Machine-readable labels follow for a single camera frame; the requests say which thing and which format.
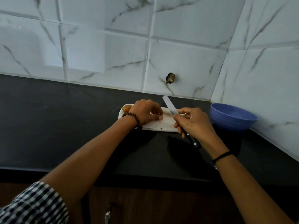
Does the person's right hand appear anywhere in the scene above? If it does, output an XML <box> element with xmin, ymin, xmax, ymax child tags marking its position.
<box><xmin>173</xmin><ymin>107</ymin><xmax>229</xmax><ymax>159</ymax></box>

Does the person's left hand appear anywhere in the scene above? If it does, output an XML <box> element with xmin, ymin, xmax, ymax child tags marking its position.
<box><xmin>128</xmin><ymin>99</ymin><xmax>164</xmax><ymax>126</ymax></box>

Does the white cutting board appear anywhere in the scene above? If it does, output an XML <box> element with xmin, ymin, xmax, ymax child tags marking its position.
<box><xmin>118</xmin><ymin>104</ymin><xmax>186</xmax><ymax>133</ymax></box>

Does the steel kitchen knife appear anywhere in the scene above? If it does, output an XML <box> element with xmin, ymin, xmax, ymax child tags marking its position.
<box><xmin>162</xmin><ymin>95</ymin><xmax>199</xmax><ymax>148</ymax></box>

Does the blue plastic bowl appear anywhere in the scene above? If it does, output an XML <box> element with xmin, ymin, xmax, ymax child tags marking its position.
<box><xmin>210</xmin><ymin>103</ymin><xmax>258</xmax><ymax>131</ymax></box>

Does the person's left forearm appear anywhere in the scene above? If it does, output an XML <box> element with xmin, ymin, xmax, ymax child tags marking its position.
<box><xmin>40</xmin><ymin>116</ymin><xmax>138</xmax><ymax>208</ymax></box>

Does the person's right forearm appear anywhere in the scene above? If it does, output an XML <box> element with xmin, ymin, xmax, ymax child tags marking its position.
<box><xmin>215</xmin><ymin>156</ymin><xmax>295</xmax><ymax>224</ymax></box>

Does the black wristband with charm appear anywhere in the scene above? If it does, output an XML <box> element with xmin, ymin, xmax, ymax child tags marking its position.
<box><xmin>212</xmin><ymin>151</ymin><xmax>234</xmax><ymax>170</ymax></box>

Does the black white checkered shirt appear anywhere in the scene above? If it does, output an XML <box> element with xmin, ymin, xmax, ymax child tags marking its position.
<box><xmin>0</xmin><ymin>181</ymin><xmax>69</xmax><ymax>224</ymax></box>

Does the brown bead bracelet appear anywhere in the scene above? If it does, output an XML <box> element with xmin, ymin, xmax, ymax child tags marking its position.
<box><xmin>121</xmin><ymin>112</ymin><xmax>143</xmax><ymax>130</ymax></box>

